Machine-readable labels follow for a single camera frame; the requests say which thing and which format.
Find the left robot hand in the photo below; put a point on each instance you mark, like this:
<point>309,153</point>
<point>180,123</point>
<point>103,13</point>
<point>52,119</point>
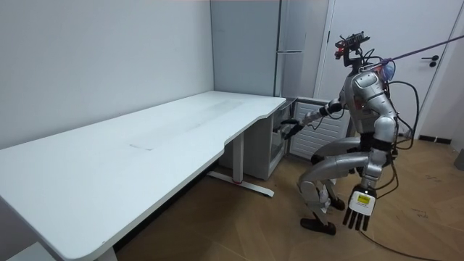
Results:
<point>360,203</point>

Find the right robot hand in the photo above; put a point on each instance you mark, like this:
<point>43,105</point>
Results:
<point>293,129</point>

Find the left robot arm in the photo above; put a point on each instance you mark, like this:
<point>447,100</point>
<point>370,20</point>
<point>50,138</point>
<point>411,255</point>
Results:
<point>384,128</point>

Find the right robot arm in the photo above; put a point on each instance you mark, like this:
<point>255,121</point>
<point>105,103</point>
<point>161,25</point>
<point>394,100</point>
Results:
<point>319,113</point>

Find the open fridge door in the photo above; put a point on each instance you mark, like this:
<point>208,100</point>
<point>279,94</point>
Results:
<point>322,136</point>

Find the robot legs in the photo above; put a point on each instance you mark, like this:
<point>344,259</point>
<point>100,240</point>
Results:
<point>337,165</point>

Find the robot body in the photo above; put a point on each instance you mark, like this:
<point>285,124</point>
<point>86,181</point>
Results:
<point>366,108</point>

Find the grey fridge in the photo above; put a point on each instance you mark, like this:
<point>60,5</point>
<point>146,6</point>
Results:
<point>250,54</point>

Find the grey bin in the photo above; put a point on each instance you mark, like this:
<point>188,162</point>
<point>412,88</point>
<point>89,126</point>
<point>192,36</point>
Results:
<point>460,159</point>

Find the white room door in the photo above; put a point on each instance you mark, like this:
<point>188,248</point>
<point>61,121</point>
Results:
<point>398,32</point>

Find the white desk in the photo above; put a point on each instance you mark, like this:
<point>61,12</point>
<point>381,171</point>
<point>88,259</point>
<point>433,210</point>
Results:
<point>137,145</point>

